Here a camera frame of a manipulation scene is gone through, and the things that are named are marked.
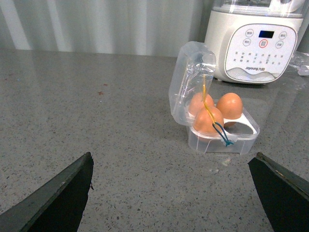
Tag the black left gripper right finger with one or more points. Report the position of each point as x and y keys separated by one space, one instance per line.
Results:
x=283 y=194

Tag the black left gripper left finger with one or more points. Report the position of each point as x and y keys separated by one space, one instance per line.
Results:
x=57 y=206

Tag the clear plastic egg box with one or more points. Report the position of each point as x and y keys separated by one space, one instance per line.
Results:
x=194 y=60

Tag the brown egg front right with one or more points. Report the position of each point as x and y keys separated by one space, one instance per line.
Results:
x=230 y=105

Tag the brown egg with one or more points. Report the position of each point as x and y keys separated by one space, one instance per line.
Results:
x=230 y=105
x=203 y=122
x=196 y=103

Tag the brown egg front left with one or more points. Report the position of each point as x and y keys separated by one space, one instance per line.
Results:
x=203 y=122

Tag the brown egg back left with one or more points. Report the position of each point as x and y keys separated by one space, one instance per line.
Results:
x=196 y=103

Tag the blue rubber band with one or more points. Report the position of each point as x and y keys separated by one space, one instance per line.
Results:
x=220 y=130

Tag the clear plastic bag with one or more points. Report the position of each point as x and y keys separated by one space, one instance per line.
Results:
x=300 y=63

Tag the white Joyoung blender appliance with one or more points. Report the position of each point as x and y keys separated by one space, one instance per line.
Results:
x=253 y=40

